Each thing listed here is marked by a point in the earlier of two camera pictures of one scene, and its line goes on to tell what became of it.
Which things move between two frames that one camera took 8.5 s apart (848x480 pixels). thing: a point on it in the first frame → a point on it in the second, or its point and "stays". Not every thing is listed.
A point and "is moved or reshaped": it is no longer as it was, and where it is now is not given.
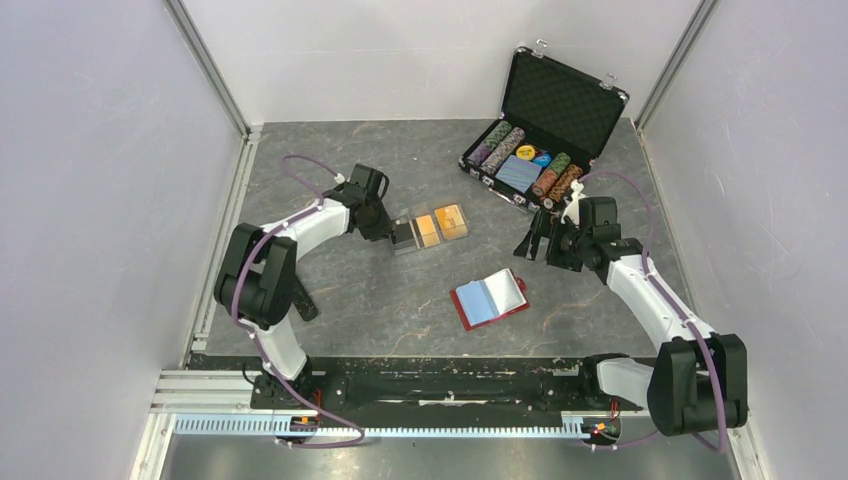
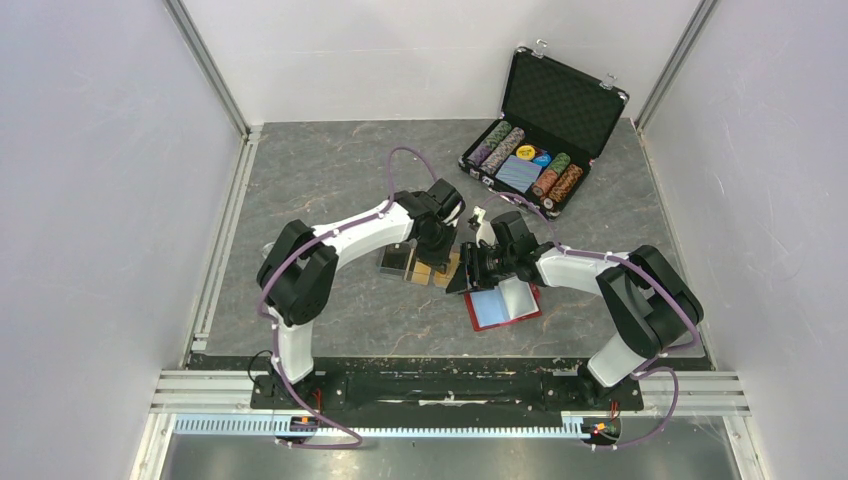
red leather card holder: [490, 298] is moved or reshaped
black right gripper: [543, 227] → [471, 271]
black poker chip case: [554, 119] stays
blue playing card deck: [518, 173] stays
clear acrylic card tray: [428, 228] is moved or reshaped
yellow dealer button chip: [525, 152] stays
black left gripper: [381, 230] → [440, 259]
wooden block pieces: [452, 222] is moved or reshaped
